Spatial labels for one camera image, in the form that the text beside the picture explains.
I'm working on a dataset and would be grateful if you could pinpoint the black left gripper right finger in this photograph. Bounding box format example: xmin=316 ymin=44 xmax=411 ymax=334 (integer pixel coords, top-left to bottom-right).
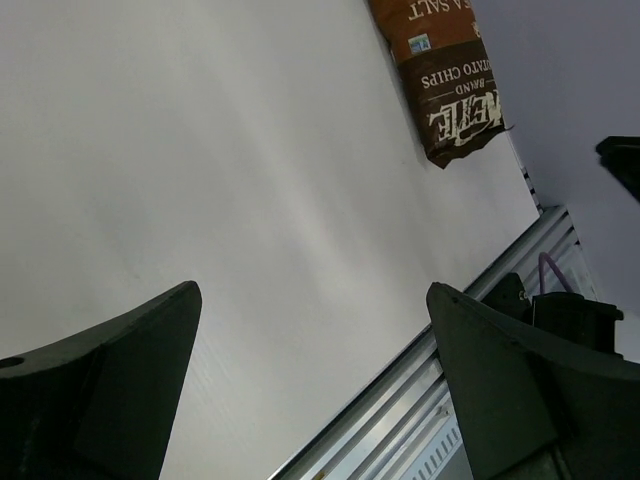
xmin=426 ymin=283 xmax=639 ymax=479

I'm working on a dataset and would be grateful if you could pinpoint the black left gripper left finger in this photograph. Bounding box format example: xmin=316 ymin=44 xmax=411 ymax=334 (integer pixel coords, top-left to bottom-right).
xmin=1 ymin=281 xmax=202 ymax=479

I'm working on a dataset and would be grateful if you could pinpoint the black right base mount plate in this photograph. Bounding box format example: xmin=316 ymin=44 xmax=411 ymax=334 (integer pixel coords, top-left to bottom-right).
xmin=482 ymin=272 xmax=532 ymax=324

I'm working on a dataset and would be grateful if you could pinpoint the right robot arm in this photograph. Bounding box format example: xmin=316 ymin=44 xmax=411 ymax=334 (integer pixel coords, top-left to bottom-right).
xmin=529 ymin=136 xmax=639 ymax=355

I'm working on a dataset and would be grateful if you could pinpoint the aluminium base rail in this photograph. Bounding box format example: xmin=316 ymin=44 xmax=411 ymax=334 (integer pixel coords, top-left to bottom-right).
xmin=273 ymin=206 xmax=596 ymax=479

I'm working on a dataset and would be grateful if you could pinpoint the brown Kettle sea salt bag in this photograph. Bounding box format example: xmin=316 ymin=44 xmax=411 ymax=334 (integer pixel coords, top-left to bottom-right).
xmin=368 ymin=0 xmax=507 ymax=169

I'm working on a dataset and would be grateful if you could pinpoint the white slotted cable duct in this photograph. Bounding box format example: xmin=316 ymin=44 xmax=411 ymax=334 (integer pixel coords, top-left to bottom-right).
xmin=393 ymin=418 xmax=463 ymax=480

